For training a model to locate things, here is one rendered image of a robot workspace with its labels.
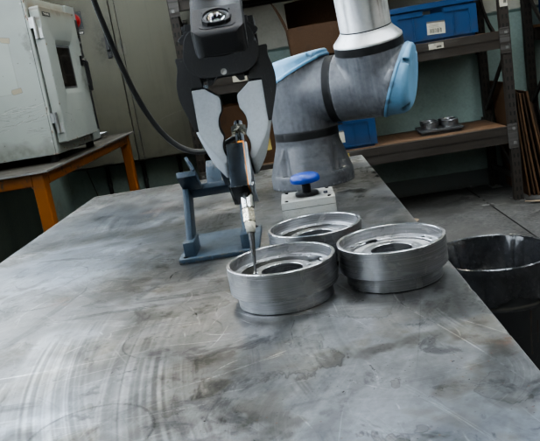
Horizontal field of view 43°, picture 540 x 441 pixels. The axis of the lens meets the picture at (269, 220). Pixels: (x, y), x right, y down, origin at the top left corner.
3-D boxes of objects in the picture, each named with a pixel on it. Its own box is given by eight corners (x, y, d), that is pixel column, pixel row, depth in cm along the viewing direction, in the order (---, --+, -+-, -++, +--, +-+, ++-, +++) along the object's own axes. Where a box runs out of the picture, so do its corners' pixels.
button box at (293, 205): (340, 228, 90) (335, 192, 89) (286, 237, 90) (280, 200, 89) (336, 215, 98) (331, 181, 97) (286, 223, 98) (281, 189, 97)
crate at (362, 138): (375, 137, 454) (370, 104, 449) (380, 145, 417) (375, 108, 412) (297, 150, 459) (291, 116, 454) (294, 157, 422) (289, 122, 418)
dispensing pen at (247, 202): (237, 273, 62) (220, 113, 69) (243, 286, 66) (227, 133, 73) (262, 269, 62) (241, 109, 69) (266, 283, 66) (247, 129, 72)
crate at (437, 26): (464, 36, 439) (460, 0, 435) (480, 33, 402) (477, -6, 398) (382, 49, 442) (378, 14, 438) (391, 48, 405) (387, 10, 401)
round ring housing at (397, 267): (473, 276, 65) (468, 234, 64) (374, 304, 61) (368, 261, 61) (411, 254, 74) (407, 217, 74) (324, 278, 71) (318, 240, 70)
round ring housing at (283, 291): (272, 327, 60) (265, 283, 59) (213, 304, 69) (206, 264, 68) (363, 290, 66) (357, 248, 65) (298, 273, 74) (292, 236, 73)
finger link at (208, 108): (234, 170, 74) (227, 82, 72) (231, 179, 68) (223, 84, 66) (206, 171, 74) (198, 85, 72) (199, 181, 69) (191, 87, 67)
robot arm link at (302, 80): (287, 128, 133) (276, 56, 130) (354, 119, 128) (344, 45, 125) (262, 137, 122) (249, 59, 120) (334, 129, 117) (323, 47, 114)
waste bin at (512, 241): (589, 413, 183) (578, 258, 174) (461, 430, 185) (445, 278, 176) (543, 359, 216) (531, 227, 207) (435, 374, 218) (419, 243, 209)
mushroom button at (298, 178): (325, 209, 91) (319, 172, 90) (294, 214, 91) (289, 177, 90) (323, 204, 95) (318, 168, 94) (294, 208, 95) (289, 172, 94)
